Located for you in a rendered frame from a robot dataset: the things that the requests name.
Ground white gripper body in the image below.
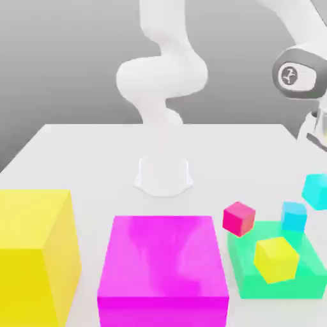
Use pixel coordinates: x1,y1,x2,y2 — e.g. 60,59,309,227
296,113,327,153

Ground large magenta box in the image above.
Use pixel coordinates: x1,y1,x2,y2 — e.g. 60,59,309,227
96,215,230,327

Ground large green box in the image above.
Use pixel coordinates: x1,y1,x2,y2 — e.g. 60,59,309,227
227,220,327,300

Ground small red cube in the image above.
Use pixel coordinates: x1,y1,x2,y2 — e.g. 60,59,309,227
222,201,256,238

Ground large yellow box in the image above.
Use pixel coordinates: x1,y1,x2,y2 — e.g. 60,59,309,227
0,189,82,327

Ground small cyan cube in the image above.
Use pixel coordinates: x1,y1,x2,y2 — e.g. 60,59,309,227
301,173,327,211

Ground small yellow cube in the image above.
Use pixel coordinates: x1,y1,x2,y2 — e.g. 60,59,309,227
253,236,300,285

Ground small blue cube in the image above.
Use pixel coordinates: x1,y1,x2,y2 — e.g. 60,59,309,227
281,201,308,232

